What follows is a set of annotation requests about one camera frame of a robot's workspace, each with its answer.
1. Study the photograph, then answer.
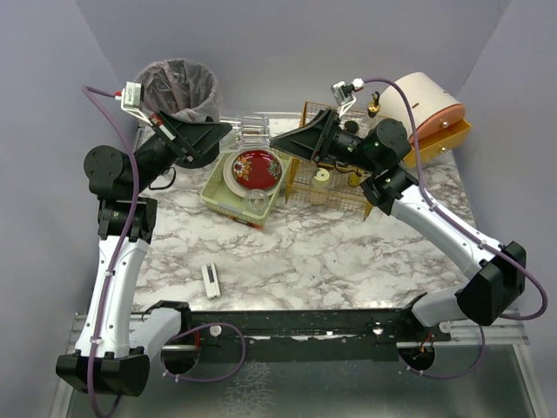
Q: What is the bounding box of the green-lid seasoning shaker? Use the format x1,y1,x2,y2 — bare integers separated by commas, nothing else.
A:
311,167,331,189

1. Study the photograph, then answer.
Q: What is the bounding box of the small yellow spice bottle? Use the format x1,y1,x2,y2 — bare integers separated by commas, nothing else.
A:
347,171,365,187

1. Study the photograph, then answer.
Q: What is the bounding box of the gold-spout oil bottle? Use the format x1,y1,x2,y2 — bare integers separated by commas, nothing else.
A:
366,91,381,118

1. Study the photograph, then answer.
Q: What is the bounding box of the clear plastic cup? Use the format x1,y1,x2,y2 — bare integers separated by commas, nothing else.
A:
235,114,271,150
244,189,270,217

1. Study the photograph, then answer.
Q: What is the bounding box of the red floral plate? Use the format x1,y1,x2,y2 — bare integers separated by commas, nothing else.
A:
231,150,283,191

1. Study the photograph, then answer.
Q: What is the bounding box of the cream round plate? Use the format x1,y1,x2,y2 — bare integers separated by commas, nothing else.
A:
222,148,287,198

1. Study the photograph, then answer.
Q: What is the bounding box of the pale green plastic basket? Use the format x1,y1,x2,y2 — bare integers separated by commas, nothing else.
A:
200,149,292,226

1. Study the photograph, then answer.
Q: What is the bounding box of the gold-cap pepper grinder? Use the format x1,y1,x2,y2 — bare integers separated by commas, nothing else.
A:
344,120,359,134

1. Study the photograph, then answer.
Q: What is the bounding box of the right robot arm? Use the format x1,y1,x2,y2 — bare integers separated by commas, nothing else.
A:
271,109,526,327

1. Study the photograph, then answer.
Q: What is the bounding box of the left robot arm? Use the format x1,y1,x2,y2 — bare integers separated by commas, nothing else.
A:
56,111,232,397

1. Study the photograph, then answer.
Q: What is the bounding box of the black ribbed trash bin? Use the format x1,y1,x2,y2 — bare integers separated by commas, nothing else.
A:
175,116,220,170

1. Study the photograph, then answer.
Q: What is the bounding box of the red pen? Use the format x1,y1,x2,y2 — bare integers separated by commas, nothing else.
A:
229,216,264,230

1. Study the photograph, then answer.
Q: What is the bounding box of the white round drawer box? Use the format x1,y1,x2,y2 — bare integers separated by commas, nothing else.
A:
396,72,471,167

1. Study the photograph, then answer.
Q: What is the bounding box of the white folded peeler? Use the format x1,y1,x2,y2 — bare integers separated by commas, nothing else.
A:
201,263,221,300

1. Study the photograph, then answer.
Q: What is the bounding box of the gold wire rack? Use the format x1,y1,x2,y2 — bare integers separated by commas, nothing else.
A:
285,102,384,221

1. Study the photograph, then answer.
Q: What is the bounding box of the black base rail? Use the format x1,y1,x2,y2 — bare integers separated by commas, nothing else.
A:
71,307,530,365

